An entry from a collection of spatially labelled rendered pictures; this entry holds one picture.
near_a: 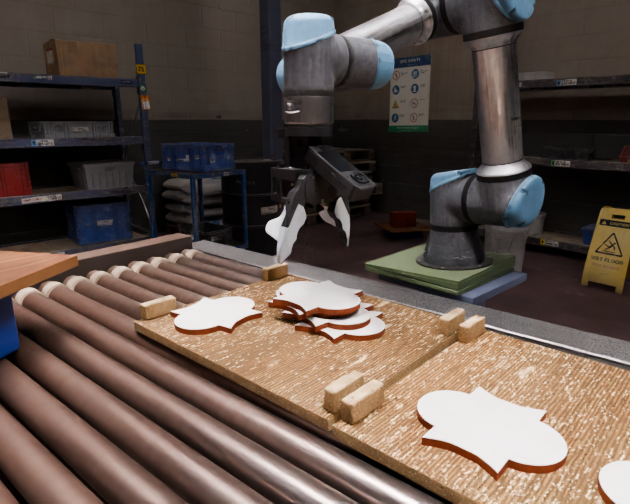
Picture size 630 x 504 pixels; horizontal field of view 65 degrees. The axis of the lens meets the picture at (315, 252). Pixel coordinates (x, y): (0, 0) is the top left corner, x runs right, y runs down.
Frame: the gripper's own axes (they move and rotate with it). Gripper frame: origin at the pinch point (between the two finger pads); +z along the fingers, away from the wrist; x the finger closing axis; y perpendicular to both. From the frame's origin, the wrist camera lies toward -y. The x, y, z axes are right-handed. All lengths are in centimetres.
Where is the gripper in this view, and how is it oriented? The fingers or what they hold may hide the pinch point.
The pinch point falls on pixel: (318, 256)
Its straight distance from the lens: 78.5
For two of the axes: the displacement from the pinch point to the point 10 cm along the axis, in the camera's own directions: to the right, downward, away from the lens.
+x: -7.1, 1.8, -6.8
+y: -7.1, -1.8, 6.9
